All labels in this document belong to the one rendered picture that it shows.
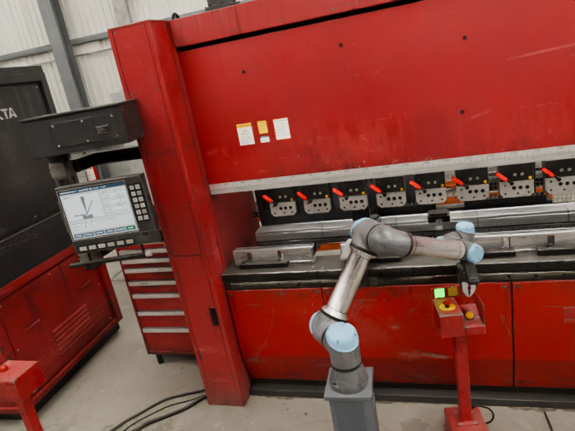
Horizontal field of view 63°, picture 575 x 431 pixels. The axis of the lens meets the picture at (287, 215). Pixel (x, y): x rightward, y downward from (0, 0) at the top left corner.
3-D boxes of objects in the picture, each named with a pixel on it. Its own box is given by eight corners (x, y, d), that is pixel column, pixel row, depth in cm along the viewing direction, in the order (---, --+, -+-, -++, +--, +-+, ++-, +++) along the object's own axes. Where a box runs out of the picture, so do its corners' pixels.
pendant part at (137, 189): (75, 255, 243) (53, 189, 232) (85, 246, 254) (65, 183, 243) (159, 242, 239) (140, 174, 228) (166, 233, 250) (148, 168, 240)
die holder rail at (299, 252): (235, 265, 288) (232, 251, 285) (239, 262, 293) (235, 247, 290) (314, 262, 272) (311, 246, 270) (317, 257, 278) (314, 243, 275)
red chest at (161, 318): (151, 369, 355) (113, 247, 325) (181, 332, 400) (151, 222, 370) (210, 370, 339) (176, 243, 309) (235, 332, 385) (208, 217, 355)
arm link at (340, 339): (339, 374, 172) (334, 342, 168) (323, 356, 184) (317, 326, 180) (367, 362, 176) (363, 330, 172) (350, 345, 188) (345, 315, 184)
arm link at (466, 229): (450, 224, 206) (465, 218, 208) (451, 246, 210) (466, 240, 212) (463, 229, 199) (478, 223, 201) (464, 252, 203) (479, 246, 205)
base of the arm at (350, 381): (368, 394, 174) (364, 372, 171) (328, 394, 177) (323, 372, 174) (370, 369, 187) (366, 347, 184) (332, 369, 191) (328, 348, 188)
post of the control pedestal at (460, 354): (461, 422, 237) (454, 330, 221) (459, 415, 243) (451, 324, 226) (472, 422, 237) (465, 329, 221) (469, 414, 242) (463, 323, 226)
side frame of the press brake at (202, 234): (208, 405, 303) (105, 29, 235) (252, 332, 380) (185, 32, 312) (244, 407, 295) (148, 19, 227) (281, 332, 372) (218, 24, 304)
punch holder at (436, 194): (416, 204, 244) (413, 174, 239) (417, 200, 251) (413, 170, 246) (447, 203, 239) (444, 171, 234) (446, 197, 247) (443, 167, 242)
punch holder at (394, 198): (377, 208, 250) (374, 178, 245) (379, 203, 257) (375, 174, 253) (406, 205, 245) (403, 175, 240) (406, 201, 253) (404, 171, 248)
